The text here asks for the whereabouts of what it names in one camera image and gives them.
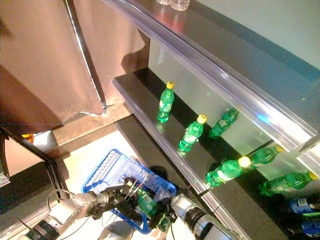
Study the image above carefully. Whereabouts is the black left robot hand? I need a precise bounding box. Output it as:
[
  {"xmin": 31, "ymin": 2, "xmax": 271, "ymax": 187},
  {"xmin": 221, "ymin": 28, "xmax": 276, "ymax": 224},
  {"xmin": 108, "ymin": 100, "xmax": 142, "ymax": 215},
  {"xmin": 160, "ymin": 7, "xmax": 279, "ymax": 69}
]
[{"xmin": 109, "ymin": 176, "xmax": 143, "ymax": 223}]

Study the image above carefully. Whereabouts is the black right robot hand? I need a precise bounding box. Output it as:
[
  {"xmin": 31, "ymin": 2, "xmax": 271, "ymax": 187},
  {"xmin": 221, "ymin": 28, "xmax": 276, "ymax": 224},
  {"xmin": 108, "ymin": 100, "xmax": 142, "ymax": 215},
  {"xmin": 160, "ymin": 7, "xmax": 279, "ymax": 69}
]
[{"xmin": 149, "ymin": 196, "xmax": 176, "ymax": 230}]

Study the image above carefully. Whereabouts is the blue plastic shopping basket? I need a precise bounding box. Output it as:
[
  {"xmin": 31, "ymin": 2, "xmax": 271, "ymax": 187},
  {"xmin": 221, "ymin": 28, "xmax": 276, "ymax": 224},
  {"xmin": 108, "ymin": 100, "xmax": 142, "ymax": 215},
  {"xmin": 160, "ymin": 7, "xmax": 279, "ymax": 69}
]
[{"xmin": 81, "ymin": 149, "xmax": 178, "ymax": 235}]

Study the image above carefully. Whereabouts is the black base shelf plinth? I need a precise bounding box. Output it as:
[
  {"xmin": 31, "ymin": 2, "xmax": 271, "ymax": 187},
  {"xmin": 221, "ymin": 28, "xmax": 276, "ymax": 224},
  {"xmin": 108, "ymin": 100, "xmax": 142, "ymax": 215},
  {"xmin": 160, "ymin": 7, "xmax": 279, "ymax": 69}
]
[{"xmin": 115, "ymin": 114, "xmax": 201, "ymax": 201}]

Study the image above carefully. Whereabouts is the black plinth with chrome edge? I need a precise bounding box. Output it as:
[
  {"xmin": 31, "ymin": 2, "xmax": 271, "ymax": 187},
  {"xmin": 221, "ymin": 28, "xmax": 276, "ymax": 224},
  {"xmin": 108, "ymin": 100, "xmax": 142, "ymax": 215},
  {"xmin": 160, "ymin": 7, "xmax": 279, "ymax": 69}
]
[{"xmin": 0, "ymin": 162, "xmax": 71, "ymax": 226}]

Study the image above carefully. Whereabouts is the small orange object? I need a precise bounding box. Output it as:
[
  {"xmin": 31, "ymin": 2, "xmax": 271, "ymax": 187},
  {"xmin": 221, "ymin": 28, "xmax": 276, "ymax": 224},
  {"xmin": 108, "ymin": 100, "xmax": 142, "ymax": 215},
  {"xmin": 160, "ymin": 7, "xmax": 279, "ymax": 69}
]
[{"xmin": 21, "ymin": 133, "xmax": 35, "ymax": 145}]

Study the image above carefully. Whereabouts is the dark cola bottle blue label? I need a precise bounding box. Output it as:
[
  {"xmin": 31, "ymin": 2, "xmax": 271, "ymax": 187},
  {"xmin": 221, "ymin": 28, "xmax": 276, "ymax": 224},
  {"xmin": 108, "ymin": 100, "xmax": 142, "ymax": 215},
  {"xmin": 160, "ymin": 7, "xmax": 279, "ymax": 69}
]
[
  {"xmin": 298, "ymin": 218, "xmax": 320, "ymax": 237},
  {"xmin": 287, "ymin": 197, "xmax": 320, "ymax": 215}
]

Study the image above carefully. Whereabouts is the brown end panel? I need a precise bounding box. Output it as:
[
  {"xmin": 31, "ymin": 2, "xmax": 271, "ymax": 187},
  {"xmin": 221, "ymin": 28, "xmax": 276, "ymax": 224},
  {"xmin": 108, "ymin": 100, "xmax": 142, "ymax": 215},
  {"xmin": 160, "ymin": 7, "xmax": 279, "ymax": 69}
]
[{"xmin": 0, "ymin": 0, "xmax": 151, "ymax": 135}]

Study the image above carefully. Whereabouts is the clear water bottle red label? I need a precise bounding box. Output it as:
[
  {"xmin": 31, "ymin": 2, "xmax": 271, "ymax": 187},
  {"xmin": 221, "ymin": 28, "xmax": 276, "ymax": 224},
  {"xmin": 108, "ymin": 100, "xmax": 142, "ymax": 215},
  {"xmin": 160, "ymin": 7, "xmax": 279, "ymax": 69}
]
[{"xmin": 171, "ymin": 0, "xmax": 190, "ymax": 12}]

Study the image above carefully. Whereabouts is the clear plastic price rail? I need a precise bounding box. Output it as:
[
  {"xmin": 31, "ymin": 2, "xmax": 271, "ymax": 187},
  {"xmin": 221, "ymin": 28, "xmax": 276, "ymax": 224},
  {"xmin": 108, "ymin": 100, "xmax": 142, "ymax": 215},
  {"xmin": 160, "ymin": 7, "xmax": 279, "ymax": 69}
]
[
  {"xmin": 296, "ymin": 136, "xmax": 320, "ymax": 178},
  {"xmin": 101, "ymin": 0, "xmax": 317, "ymax": 153},
  {"xmin": 111, "ymin": 77, "xmax": 213, "ymax": 197},
  {"xmin": 201, "ymin": 191, "xmax": 245, "ymax": 240}
]

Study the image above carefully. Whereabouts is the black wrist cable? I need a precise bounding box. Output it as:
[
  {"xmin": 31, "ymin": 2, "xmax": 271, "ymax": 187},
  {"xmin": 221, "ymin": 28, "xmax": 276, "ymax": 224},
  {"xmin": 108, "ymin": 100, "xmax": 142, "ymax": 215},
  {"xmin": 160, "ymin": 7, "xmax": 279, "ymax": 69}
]
[{"xmin": 46, "ymin": 188, "xmax": 73, "ymax": 209}]

